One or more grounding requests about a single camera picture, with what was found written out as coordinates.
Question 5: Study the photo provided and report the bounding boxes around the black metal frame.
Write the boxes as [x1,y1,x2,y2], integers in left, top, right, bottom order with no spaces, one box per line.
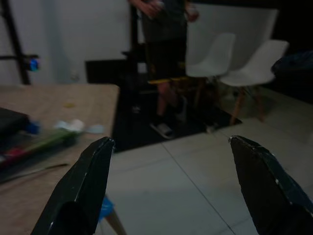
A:
[0,0,40,86]

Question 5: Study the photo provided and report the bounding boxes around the black box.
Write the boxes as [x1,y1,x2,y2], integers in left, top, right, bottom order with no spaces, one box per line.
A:
[0,107,31,140]

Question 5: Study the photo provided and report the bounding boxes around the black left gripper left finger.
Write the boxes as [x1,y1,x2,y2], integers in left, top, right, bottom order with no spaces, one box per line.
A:
[29,136,115,235]

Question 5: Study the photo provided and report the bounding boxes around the person in dark shorts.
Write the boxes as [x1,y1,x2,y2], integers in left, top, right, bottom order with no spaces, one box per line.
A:
[129,0,200,140]

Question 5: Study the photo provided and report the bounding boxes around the black rubbish bag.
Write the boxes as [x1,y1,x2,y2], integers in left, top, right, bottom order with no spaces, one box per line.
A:
[270,50,313,97]

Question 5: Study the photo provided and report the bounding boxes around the light blue face mask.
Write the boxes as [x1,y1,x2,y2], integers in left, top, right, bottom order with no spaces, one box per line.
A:
[85,124,105,134]

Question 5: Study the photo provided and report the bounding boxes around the blue bottle cap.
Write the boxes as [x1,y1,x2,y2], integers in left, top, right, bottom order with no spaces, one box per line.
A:
[25,121,42,135]

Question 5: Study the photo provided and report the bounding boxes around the wooden table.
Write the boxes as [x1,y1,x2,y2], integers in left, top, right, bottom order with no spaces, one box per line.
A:
[0,84,128,235]

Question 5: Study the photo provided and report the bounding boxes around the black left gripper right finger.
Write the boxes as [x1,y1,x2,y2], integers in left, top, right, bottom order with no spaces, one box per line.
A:
[228,136,313,235]

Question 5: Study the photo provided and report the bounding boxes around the crumpled white tissue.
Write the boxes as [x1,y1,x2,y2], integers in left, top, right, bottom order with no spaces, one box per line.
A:
[65,118,86,132]

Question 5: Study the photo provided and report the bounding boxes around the black low cabinet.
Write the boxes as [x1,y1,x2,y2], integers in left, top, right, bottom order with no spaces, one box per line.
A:
[85,58,147,86]

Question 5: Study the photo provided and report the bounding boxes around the blue plastic bag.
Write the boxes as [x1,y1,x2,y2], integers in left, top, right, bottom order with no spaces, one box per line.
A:
[99,195,115,222]

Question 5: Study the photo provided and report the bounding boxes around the red snack packet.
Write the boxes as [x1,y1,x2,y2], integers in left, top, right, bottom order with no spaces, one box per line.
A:
[0,145,32,169]

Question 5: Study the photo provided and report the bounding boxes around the black floor mat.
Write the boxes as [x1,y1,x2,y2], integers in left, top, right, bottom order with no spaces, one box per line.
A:
[111,85,243,154]

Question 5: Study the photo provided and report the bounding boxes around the white shell chair wooden legs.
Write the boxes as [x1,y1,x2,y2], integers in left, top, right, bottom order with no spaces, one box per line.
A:
[219,39,290,125]
[185,32,236,108]

